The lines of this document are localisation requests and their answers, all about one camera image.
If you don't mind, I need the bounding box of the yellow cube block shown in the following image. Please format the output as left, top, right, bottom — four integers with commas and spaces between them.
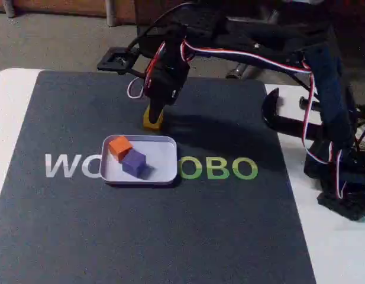
143, 107, 165, 131

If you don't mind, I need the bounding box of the purple cube block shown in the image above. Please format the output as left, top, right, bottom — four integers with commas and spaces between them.
121, 149, 147, 179

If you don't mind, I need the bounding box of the white rectangular tray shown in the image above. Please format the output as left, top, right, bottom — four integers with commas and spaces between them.
101, 134, 180, 187

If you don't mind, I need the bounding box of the orange cube block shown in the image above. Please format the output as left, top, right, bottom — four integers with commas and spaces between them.
108, 135, 133, 163

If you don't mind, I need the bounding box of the grey metal leg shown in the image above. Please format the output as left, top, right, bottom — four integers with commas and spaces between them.
105, 0, 118, 28
1, 0, 16, 18

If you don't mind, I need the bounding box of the brown wooden board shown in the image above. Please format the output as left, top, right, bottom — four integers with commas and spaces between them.
0, 0, 137, 25

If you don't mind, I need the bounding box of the black mat with printed letters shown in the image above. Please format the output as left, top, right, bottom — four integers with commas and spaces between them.
0, 70, 318, 284

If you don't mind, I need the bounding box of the white looped servo cable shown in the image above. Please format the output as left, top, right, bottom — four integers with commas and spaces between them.
127, 41, 167, 99

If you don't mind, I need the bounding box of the black camera cable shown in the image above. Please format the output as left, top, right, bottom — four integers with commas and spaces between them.
125, 1, 196, 53

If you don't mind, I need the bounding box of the black square camera box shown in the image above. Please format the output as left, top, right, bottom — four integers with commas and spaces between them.
96, 46, 145, 75

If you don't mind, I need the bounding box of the red white striped servo cable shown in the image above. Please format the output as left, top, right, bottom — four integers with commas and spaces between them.
181, 38, 348, 199

